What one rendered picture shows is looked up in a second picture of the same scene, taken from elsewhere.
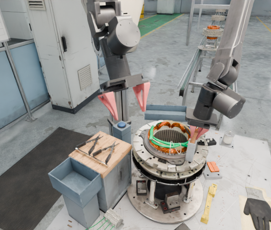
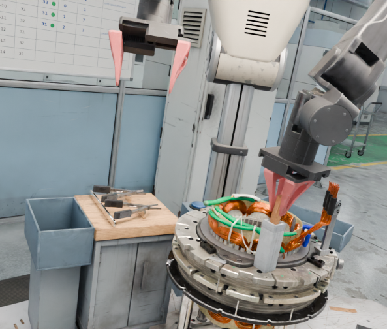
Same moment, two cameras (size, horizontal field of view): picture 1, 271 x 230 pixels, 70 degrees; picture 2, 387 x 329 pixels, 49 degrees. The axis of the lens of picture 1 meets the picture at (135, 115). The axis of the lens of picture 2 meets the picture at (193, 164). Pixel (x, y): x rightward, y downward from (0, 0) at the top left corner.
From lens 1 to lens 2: 44 cm
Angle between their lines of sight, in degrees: 29
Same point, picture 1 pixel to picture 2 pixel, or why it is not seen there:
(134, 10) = (284, 13)
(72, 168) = (71, 223)
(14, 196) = not seen: hidden behind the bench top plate
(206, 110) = (295, 136)
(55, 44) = (195, 103)
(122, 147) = (164, 219)
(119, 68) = (149, 8)
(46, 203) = not seen: outside the picture
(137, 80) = (168, 32)
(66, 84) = (186, 177)
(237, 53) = (376, 36)
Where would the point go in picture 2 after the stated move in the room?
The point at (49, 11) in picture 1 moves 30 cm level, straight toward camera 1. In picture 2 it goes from (205, 49) to (200, 49)
